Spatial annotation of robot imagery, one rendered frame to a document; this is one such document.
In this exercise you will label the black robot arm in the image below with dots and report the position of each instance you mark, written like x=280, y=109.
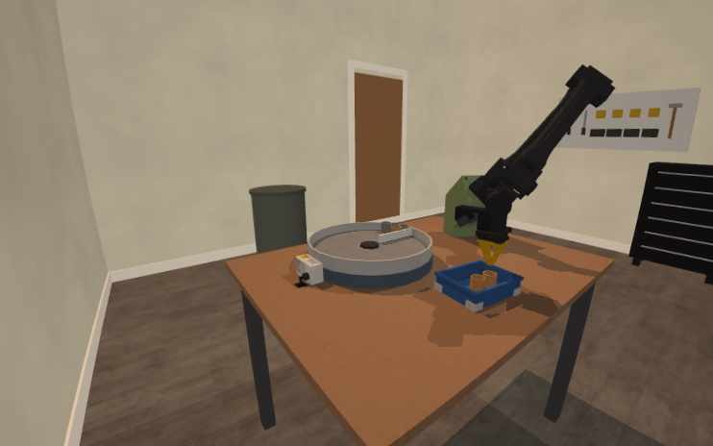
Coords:
x=516, y=174

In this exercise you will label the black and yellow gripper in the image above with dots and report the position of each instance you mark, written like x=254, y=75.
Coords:
x=499, y=231

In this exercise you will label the blue crate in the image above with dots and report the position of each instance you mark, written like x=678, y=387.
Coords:
x=458, y=286

